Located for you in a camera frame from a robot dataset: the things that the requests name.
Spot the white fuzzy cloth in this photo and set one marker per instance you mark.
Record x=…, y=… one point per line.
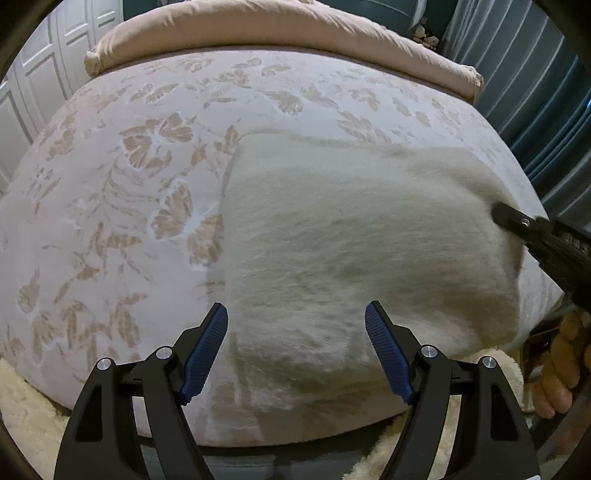
x=346, y=230

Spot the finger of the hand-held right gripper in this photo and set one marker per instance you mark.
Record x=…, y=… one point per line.
x=512, y=218

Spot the small beige plush toy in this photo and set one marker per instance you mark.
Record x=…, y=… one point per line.
x=431, y=40

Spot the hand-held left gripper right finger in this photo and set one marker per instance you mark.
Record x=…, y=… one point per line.
x=383, y=344

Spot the cream fluffy rug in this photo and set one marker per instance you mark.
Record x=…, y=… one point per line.
x=23, y=415

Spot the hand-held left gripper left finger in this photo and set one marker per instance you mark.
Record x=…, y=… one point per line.
x=210, y=344

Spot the bed with floral cover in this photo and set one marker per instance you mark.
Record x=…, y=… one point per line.
x=115, y=230

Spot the person's right hand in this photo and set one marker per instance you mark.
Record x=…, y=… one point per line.
x=561, y=364

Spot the white panelled wardrobe door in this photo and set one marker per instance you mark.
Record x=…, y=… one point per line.
x=41, y=60

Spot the teal curtain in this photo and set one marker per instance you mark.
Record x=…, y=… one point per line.
x=521, y=92

